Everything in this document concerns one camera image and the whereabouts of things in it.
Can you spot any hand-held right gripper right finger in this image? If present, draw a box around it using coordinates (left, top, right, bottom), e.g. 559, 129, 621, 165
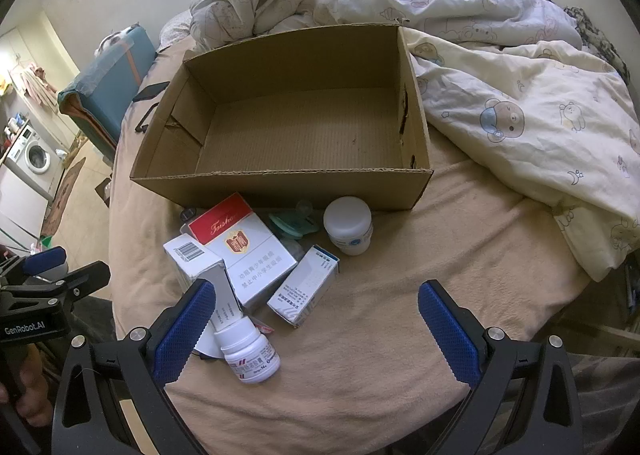
417, 279, 586, 455

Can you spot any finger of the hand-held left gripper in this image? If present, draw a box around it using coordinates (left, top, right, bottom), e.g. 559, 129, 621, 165
30, 261, 112, 303
0, 246, 68, 286

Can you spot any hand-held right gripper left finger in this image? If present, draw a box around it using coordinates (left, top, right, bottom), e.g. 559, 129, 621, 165
50, 279, 217, 455

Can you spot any white pill bottle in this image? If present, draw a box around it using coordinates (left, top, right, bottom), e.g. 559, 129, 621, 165
214, 316, 281, 384

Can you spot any silver barcode medicine box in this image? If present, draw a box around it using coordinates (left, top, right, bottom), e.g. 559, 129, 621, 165
163, 234, 253, 336

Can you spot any red and white cigarette pack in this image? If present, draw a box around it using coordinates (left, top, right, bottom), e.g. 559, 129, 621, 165
189, 193, 299, 316

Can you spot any small blue-edged medicine box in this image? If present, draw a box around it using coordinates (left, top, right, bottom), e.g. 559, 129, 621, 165
267, 244, 341, 327

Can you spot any teal pacifier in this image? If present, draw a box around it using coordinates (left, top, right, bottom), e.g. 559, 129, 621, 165
267, 202, 321, 238

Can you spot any white cream jar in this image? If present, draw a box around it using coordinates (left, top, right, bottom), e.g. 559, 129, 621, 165
323, 197, 374, 256

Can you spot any brown cardboard box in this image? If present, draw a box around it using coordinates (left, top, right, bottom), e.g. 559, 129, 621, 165
130, 25, 433, 212

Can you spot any person's left hand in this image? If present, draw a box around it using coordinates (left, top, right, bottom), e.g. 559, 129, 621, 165
0, 349, 55, 432

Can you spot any beige bed sheet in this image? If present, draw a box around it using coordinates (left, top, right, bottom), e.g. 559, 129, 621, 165
110, 10, 640, 455

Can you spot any brown floor mat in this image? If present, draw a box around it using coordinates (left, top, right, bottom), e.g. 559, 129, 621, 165
50, 157, 87, 236

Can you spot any white washing machine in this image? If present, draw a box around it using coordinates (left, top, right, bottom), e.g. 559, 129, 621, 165
4, 127, 64, 200

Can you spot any grey striped cloth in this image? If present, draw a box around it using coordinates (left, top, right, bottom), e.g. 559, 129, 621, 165
570, 350, 640, 455

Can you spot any pink hanging garment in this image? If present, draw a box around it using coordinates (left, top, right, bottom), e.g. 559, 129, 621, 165
20, 62, 58, 108

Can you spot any teal padded furniture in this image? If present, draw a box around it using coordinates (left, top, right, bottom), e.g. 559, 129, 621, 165
57, 25, 161, 160

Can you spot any black phone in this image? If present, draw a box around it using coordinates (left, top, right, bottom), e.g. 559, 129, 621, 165
132, 81, 171, 102

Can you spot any grey white cloth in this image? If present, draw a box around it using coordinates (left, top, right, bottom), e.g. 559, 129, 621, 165
95, 22, 141, 56

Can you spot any dark patterned cloth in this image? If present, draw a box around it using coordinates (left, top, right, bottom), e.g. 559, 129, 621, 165
565, 7, 631, 80

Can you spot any black phone bumper frame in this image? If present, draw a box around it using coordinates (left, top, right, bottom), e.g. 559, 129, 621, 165
135, 104, 160, 132

